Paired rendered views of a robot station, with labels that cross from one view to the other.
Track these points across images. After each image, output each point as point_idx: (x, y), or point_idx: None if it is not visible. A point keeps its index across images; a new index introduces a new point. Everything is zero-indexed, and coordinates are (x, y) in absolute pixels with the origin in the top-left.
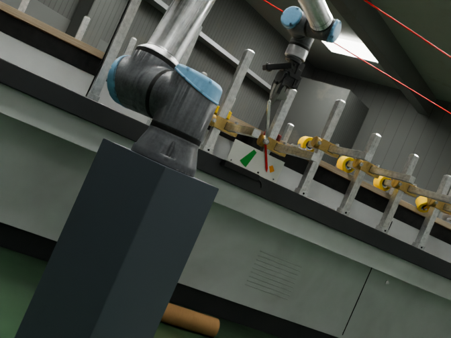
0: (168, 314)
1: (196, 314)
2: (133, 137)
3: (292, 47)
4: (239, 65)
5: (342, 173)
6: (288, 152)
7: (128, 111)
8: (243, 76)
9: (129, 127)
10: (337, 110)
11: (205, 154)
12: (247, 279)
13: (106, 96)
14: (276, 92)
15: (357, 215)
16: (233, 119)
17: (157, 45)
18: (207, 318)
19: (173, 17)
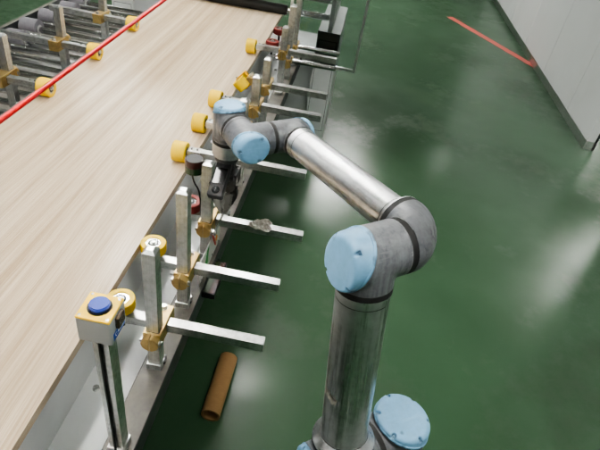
0: (223, 403)
1: (227, 374)
2: (162, 397)
3: (232, 153)
4: (180, 214)
5: (206, 137)
6: (250, 231)
7: (79, 363)
8: (190, 219)
9: (158, 401)
10: None
11: (194, 311)
12: None
13: (58, 393)
14: (229, 204)
15: (209, 144)
16: (150, 229)
17: (362, 445)
18: (229, 364)
19: (366, 416)
